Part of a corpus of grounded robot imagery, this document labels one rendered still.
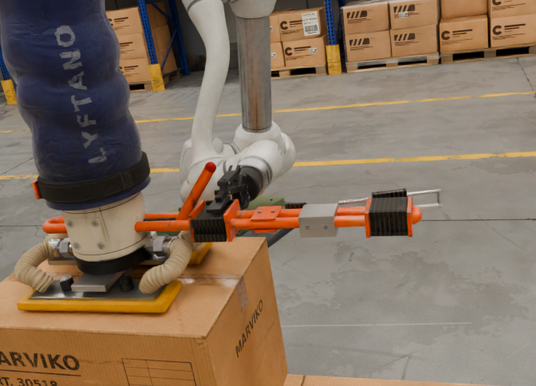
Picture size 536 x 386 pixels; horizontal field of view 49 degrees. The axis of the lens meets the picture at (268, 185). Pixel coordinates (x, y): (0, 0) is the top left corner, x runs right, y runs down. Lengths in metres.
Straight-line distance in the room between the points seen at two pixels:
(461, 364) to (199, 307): 1.51
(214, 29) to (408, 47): 6.64
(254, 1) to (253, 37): 0.11
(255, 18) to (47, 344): 1.04
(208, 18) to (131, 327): 0.84
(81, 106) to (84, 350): 0.48
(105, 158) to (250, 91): 0.79
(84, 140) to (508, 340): 1.97
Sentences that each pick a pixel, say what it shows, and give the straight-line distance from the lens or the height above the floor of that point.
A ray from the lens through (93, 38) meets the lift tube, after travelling 1.17.
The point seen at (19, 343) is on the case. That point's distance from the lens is 1.36.
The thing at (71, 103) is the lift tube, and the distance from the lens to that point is 1.16.
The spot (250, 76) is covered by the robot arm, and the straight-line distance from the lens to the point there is 1.85.
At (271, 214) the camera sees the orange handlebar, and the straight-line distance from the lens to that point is 1.17.
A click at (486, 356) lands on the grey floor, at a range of 2.57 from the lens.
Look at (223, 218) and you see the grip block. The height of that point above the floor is 1.10.
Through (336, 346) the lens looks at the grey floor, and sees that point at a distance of 2.63.
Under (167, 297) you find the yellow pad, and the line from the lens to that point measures 1.21.
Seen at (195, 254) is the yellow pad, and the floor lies 0.97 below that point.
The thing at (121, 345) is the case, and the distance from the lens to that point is 1.22.
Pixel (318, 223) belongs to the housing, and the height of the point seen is 1.08.
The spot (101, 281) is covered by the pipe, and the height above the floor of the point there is 1.00.
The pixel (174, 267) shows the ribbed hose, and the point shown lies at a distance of 1.19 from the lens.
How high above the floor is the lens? 1.56
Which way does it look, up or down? 20 degrees down
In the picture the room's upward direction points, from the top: 9 degrees counter-clockwise
